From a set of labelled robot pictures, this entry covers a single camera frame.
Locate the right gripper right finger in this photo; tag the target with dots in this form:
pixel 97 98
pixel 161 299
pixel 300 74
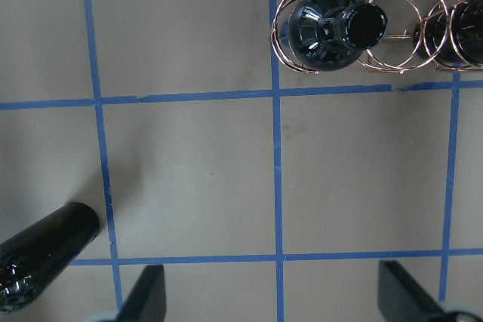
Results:
pixel 401 298

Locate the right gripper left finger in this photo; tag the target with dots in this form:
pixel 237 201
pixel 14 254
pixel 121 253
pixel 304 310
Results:
pixel 147 300

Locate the dark wine bottle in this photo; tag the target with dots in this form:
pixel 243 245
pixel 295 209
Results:
pixel 32 259
pixel 328 35
pixel 460 42

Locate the copper wire wine rack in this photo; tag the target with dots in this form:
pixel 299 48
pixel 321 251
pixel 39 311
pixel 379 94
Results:
pixel 397 36

